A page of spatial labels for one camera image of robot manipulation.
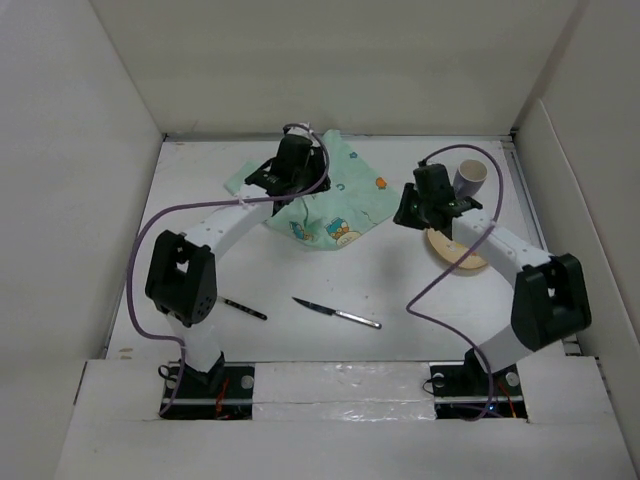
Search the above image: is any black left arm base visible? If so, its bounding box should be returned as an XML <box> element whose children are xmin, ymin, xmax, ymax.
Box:
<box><xmin>158</xmin><ymin>357</ymin><xmax>256</xmax><ymax>421</ymax></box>

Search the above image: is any beige patterned plate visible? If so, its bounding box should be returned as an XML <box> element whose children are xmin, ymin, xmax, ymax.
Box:
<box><xmin>424</xmin><ymin>229</ymin><xmax>489</xmax><ymax>276</ymax></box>

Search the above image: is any steak knife black blade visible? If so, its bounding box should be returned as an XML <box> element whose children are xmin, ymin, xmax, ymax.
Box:
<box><xmin>293</xmin><ymin>297</ymin><xmax>382</xmax><ymax>330</ymax></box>

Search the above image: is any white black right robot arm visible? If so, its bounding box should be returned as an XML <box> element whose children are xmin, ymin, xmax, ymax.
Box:
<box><xmin>394</xmin><ymin>162</ymin><xmax>592</xmax><ymax>394</ymax></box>

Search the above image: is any silver fork black handle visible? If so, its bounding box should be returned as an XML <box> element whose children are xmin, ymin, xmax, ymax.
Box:
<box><xmin>217</xmin><ymin>296</ymin><xmax>268</xmax><ymax>321</ymax></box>

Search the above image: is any mint green cartoon cloth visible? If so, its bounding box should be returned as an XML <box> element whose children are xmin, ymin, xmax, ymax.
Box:
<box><xmin>222</xmin><ymin>129</ymin><xmax>400</xmax><ymax>254</ymax></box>

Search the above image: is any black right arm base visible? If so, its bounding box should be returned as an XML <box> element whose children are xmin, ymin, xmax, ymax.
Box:
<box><xmin>422</xmin><ymin>351</ymin><xmax>528</xmax><ymax>420</ymax></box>

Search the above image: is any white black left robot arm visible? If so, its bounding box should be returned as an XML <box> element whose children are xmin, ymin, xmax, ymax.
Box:
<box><xmin>145</xmin><ymin>124</ymin><xmax>330</xmax><ymax>397</ymax></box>

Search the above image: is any purple ceramic cup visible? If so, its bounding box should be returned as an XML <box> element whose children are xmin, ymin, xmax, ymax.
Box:
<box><xmin>453</xmin><ymin>159</ymin><xmax>488</xmax><ymax>198</ymax></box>

